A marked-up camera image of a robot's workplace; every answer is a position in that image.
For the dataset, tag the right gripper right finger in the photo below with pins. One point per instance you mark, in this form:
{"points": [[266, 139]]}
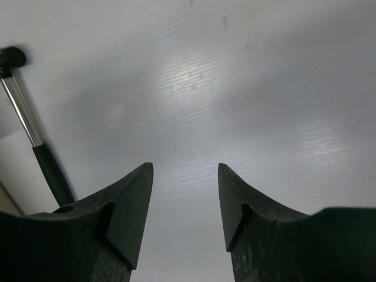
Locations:
{"points": [[268, 241]]}

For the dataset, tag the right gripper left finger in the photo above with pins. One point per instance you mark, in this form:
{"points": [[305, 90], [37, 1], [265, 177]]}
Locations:
{"points": [[95, 239]]}

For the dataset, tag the beige plastic toolbox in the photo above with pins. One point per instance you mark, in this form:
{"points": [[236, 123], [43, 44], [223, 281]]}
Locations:
{"points": [[9, 204]]}

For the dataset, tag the small rubber mallet hammer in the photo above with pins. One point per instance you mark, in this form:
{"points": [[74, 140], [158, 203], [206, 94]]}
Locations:
{"points": [[13, 58]]}

